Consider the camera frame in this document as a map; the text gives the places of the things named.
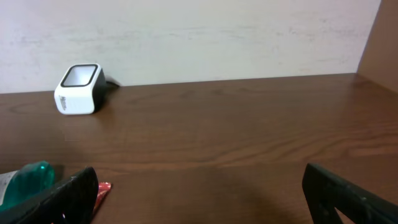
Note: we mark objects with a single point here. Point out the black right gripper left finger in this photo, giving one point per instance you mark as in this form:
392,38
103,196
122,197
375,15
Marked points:
71,200

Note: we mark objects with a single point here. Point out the red snack bar wrapper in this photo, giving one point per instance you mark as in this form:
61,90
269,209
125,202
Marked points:
103,189

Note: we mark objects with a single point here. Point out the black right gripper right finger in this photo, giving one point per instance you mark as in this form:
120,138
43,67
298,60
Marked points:
326,193

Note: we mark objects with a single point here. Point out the teal mouthwash bottle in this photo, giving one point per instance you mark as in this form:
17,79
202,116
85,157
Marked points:
19,185

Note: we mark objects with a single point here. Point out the white barcode scanner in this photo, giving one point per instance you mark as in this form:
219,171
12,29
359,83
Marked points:
82,89

